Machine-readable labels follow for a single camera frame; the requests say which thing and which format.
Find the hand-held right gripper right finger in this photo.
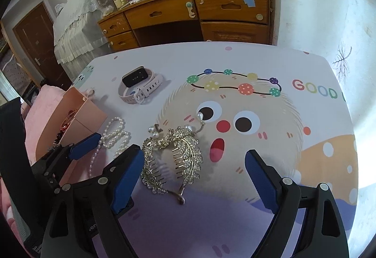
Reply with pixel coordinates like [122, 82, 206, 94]
[244, 149, 350, 258]

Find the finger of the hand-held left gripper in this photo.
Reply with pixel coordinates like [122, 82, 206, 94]
[47, 132, 102, 170]

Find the pink quilt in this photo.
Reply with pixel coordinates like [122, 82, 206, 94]
[0, 84, 74, 250]

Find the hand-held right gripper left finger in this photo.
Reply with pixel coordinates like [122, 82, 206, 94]
[39, 144, 145, 258]

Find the pink plastic tray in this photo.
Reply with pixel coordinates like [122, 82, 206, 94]
[35, 88, 109, 185]

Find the white drawer safety lock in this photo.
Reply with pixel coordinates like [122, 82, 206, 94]
[185, 2, 197, 20]

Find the pink smartwatch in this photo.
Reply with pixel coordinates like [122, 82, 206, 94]
[118, 67, 163, 105]

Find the white floral curtain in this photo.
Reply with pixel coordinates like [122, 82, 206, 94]
[264, 0, 376, 247]

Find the white lace furniture cover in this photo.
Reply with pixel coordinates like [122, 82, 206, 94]
[53, 0, 118, 82]

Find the gold leaf hair comb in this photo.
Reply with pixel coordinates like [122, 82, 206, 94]
[141, 112, 206, 206]

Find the brown wooden door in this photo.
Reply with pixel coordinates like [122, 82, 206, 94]
[12, 1, 72, 91]

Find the wooden desk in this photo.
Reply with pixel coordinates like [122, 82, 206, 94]
[97, 0, 272, 51]

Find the white pearl necklace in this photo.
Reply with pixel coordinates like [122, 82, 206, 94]
[88, 117, 131, 179]

